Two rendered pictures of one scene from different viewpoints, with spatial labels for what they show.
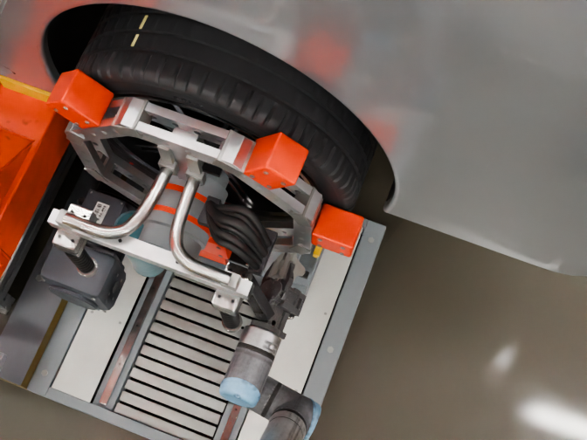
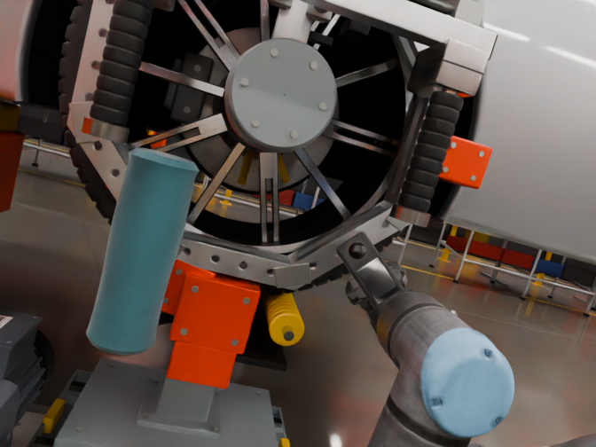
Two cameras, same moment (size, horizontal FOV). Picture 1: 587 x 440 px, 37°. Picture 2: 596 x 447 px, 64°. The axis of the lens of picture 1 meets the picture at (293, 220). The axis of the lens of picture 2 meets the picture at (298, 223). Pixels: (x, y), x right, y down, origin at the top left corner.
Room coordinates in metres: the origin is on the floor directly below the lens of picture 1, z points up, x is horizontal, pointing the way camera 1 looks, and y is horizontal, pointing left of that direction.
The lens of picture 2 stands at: (-0.01, 0.52, 0.78)
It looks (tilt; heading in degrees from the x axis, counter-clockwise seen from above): 8 degrees down; 329
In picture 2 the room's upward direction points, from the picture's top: 16 degrees clockwise
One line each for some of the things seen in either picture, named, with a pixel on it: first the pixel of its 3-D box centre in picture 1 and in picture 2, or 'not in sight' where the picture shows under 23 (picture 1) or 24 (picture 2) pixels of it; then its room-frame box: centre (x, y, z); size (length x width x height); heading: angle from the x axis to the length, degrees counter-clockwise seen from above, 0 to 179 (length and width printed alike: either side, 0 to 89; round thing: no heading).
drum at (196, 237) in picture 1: (183, 212); (275, 100); (0.61, 0.23, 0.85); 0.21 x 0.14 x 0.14; 159
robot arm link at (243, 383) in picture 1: (245, 375); (446, 366); (0.30, 0.10, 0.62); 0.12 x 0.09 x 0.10; 159
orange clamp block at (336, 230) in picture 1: (336, 230); (451, 160); (0.57, -0.09, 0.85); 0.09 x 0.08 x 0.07; 69
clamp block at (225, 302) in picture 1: (232, 289); (445, 71); (0.43, 0.12, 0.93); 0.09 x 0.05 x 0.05; 159
